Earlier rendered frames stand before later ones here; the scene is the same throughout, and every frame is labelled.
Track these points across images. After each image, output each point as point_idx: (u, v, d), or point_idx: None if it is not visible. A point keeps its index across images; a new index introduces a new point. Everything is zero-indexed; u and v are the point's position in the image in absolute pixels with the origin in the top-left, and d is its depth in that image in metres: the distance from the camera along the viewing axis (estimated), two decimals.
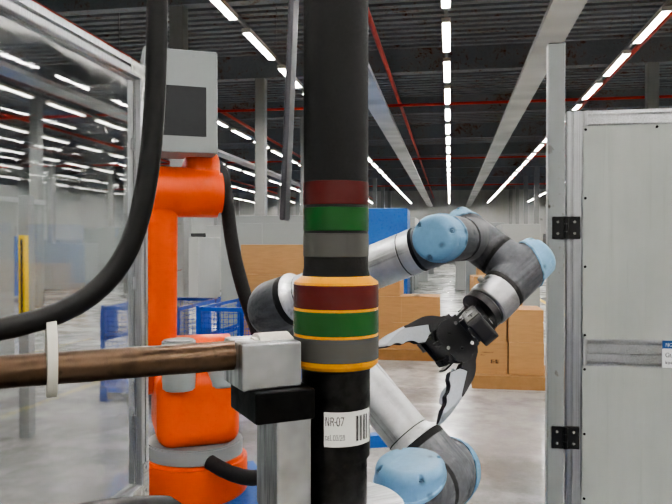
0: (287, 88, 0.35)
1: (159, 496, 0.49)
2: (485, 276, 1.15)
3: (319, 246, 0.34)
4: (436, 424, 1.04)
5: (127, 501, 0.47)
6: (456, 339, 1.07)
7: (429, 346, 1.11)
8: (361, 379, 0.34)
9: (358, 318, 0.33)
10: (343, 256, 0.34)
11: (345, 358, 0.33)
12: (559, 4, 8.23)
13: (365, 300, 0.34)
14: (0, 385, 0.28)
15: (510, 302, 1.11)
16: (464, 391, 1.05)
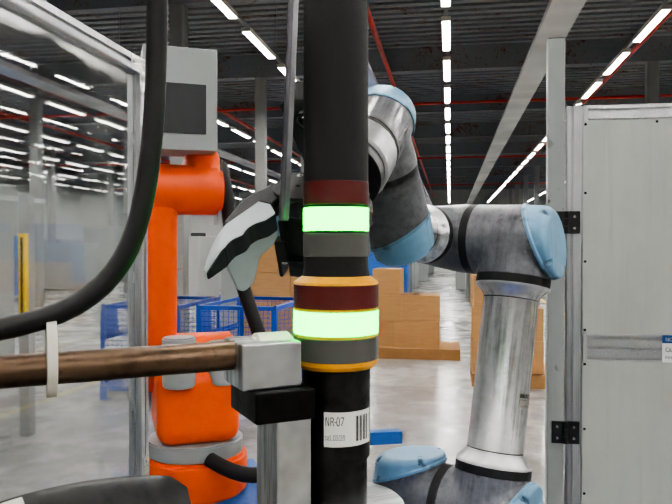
0: (287, 88, 0.35)
1: (159, 476, 0.49)
2: None
3: (319, 246, 0.34)
4: None
5: (127, 480, 0.47)
6: None
7: (301, 249, 0.59)
8: (361, 379, 0.34)
9: (358, 318, 0.33)
10: (343, 256, 0.34)
11: (345, 358, 0.33)
12: (559, 2, 8.23)
13: (365, 300, 0.34)
14: (0, 385, 0.28)
15: (368, 128, 0.66)
16: None
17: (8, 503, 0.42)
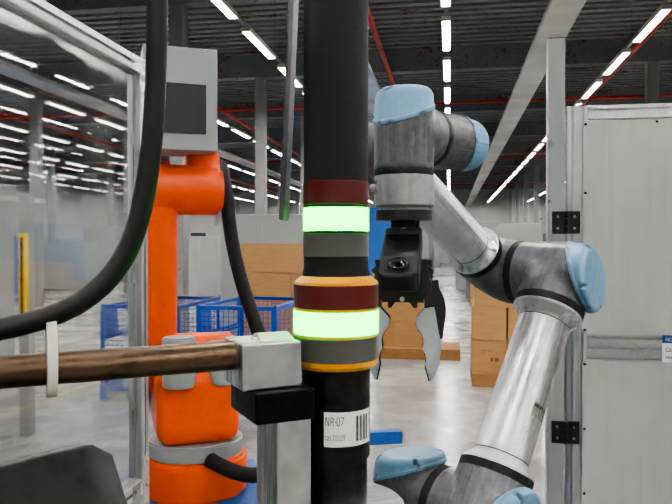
0: (287, 88, 0.35)
1: None
2: (374, 180, 0.87)
3: (319, 246, 0.34)
4: (429, 380, 0.86)
5: None
6: None
7: None
8: (361, 379, 0.34)
9: (358, 318, 0.33)
10: (343, 256, 0.34)
11: (345, 358, 0.33)
12: (559, 2, 8.23)
13: (365, 300, 0.34)
14: (0, 385, 0.28)
15: (415, 189, 0.83)
16: (441, 332, 0.84)
17: None
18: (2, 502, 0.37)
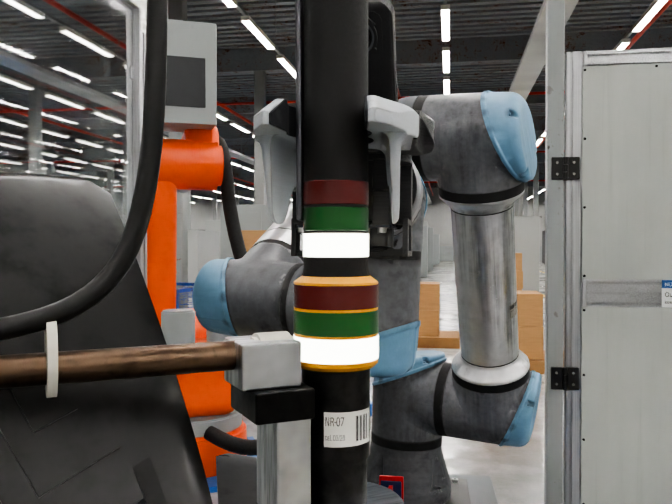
0: (298, 88, 0.35)
1: None
2: None
3: (319, 246, 0.34)
4: (366, 117, 0.31)
5: None
6: None
7: None
8: (361, 379, 0.34)
9: (358, 318, 0.33)
10: (343, 256, 0.34)
11: (345, 358, 0.33)
12: None
13: (365, 300, 0.34)
14: (0, 385, 0.28)
15: None
16: (418, 112, 0.36)
17: None
18: (0, 200, 0.36)
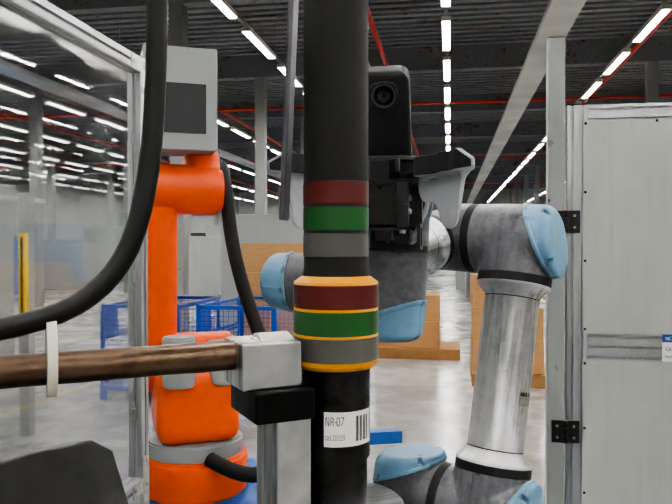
0: (287, 88, 0.35)
1: None
2: None
3: (319, 246, 0.34)
4: (470, 163, 0.49)
5: None
6: None
7: None
8: (361, 379, 0.34)
9: (358, 318, 0.33)
10: (343, 256, 0.34)
11: (345, 358, 0.33)
12: (559, 2, 8.23)
13: (365, 300, 0.34)
14: (0, 385, 0.28)
15: None
16: None
17: None
18: (2, 498, 0.37)
